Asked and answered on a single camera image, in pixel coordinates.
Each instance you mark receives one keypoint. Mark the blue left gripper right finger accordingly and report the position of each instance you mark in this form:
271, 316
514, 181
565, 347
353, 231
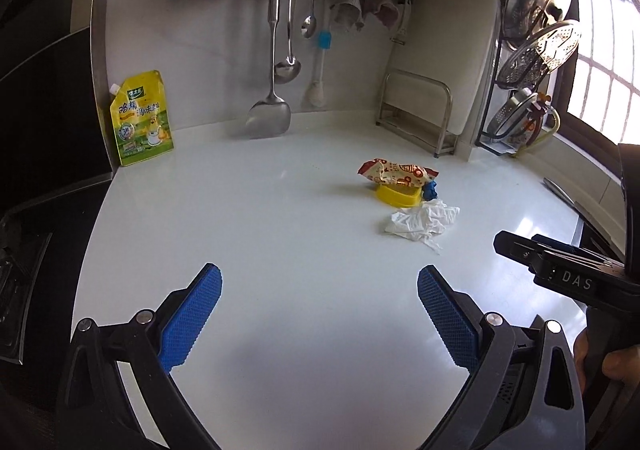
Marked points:
455, 316

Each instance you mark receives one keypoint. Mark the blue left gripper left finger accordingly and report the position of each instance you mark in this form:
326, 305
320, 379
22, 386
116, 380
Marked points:
188, 312

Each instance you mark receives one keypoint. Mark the white paper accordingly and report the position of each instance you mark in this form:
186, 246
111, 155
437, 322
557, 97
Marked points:
423, 223

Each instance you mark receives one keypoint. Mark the blue plastic bag piece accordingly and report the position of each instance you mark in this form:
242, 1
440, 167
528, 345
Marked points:
429, 191

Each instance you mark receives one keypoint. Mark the yellow plastic lid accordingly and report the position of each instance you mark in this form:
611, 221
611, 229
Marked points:
399, 196

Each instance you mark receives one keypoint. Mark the red patterned snack wrapper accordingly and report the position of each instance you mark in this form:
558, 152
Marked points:
383, 172

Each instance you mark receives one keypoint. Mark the kitchen knife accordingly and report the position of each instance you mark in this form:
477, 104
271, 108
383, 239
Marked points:
565, 198

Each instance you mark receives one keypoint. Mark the black pot lid rack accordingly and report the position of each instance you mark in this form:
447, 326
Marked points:
502, 54

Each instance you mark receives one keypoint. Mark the steel colander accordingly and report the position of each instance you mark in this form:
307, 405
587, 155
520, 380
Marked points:
513, 113

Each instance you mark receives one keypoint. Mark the yellow green refill pouch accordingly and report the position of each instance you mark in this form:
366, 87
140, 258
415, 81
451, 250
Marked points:
140, 118

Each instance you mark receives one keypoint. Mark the steel spatula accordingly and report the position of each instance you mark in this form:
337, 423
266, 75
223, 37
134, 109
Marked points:
271, 116

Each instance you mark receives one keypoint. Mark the steel cutting board rack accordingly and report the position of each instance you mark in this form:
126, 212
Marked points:
414, 128

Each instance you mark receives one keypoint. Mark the steel steamer plate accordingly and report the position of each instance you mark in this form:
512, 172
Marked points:
542, 53

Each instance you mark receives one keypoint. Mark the white cutting board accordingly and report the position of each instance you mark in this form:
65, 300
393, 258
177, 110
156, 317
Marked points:
450, 41

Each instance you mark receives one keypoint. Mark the blue white bottle brush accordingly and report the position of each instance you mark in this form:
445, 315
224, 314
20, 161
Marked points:
315, 90

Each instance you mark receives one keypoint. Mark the steel ladle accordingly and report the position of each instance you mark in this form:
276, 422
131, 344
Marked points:
288, 69

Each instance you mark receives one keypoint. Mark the small steel spoon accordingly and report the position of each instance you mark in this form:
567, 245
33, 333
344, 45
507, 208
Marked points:
309, 24

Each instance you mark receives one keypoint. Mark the brown hanging rag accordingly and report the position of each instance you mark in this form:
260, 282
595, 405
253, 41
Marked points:
384, 10

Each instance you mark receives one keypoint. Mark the grey hanging rag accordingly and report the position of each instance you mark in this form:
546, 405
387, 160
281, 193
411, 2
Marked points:
347, 14

